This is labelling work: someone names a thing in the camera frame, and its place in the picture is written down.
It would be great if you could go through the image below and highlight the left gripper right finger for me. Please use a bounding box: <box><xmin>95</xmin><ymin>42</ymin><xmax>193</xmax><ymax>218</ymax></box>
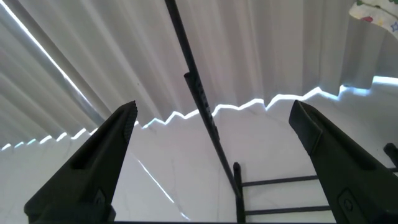
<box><xmin>288</xmin><ymin>99</ymin><xmax>398</xmax><ymax>222</ymax></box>

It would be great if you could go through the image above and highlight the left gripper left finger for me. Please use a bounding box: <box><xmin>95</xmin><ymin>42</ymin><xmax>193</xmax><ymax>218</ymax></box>
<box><xmin>24</xmin><ymin>100</ymin><xmax>138</xmax><ymax>222</ymax></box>

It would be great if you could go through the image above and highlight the cream printed garment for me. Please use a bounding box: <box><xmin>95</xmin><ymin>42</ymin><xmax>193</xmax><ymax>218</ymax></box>
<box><xmin>348</xmin><ymin>0</ymin><xmax>398</xmax><ymax>40</ymax></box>

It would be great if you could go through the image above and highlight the black clothes rack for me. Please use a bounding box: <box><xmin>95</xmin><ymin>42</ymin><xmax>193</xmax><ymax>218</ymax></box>
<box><xmin>164</xmin><ymin>0</ymin><xmax>398</xmax><ymax>223</ymax></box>

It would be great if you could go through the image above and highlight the white curtain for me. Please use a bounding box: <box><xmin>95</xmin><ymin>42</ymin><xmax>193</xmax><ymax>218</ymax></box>
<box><xmin>0</xmin><ymin>0</ymin><xmax>398</xmax><ymax>151</ymax></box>

